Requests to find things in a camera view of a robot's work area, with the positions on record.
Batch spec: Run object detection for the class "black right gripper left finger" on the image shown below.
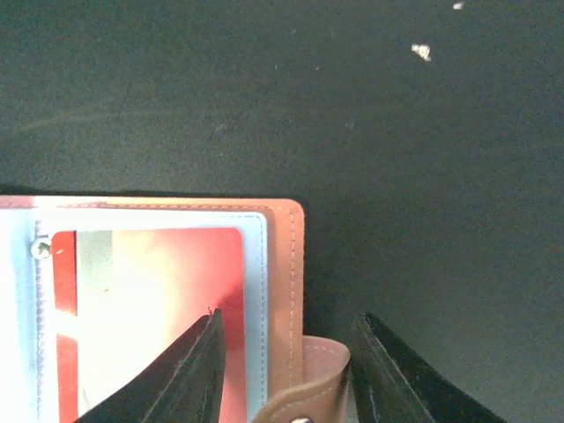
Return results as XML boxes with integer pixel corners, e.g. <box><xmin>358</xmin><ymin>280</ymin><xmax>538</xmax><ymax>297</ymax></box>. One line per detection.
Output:
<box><xmin>78</xmin><ymin>309</ymin><xmax>226</xmax><ymax>423</ymax></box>

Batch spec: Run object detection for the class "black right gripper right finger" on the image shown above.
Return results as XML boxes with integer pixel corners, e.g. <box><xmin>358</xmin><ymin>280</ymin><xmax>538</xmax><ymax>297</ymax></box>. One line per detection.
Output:
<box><xmin>351</xmin><ymin>313</ymin><xmax>503</xmax><ymax>423</ymax></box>

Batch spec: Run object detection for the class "tan leather card holder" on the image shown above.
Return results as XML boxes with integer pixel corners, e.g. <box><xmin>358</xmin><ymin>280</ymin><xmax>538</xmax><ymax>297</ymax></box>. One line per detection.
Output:
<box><xmin>1</xmin><ymin>196</ymin><xmax>350</xmax><ymax>422</ymax></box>

